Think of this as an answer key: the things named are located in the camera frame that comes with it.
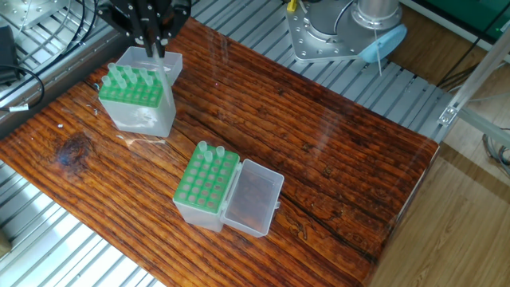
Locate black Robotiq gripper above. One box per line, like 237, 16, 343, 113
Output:
96, 0, 194, 60

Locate aluminium frame profile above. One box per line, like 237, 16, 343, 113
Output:
437, 44, 510, 160

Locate clear pipette box green rack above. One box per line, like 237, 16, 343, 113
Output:
98, 45, 186, 140
174, 141, 285, 237

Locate thin white plastic strip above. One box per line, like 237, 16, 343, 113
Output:
371, 44, 386, 79

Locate black cables on frame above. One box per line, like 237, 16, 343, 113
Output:
0, 0, 100, 112

